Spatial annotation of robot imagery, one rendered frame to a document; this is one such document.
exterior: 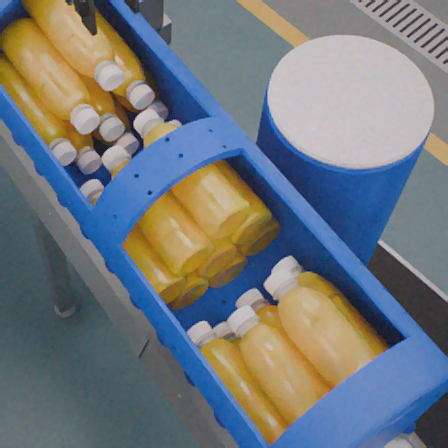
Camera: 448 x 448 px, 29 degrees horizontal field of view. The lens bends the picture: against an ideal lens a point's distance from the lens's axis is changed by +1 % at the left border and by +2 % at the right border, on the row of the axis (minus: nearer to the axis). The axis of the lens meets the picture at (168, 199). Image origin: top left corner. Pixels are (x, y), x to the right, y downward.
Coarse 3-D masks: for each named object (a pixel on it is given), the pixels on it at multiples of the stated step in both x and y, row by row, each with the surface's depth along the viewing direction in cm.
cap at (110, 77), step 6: (108, 66) 132; (114, 66) 132; (102, 72) 132; (108, 72) 131; (114, 72) 131; (120, 72) 132; (102, 78) 132; (108, 78) 131; (114, 78) 132; (120, 78) 133; (102, 84) 132; (108, 84) 132; (114, 84) 133; (120, 84) 134; (108, 90) 133
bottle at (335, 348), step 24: (288, 288) 114; (312, 288) 113; (288, 312) 112; (312, 312) 110; (336, 312) 111; (288, 336) 113; (312, 336) 109; (336, 336) 108; (360, 336) 110; (312, 360) 110; (336, 360) 107; (360, 360) 107; (336, 384) 108
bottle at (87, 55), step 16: (32, 0) 138; (48, 0) 136; (32, 16) 139; (48, 16) 136; (64, 16) 134; (48, 32) 136; (64, 32) 134; (80, 32) 133; (64, 48) 134; (80, 48) 132; (96, 48) 132; (80, 64) 133; (96, 64) 132; (96, 80) 133
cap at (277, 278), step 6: (282, 270) 115; (288, 270) 116; (270, 276) 115; (276, 276) 114; (282, 276) 114; (288, 276) 115; (270, 282) 115; (276, 282) 114; (282, 282) 114; (270, 288) 115; (276, 288) 114
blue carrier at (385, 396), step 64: (0, 0) 134; (192, 128) 121; (64, 192) 129; (128, 192) 119; (256, 192) 137; (128, 256) 121; (256, 256) 138; (320, 256) 130; (192, 320) 134; (384, 320) 124; (384, 384) 102
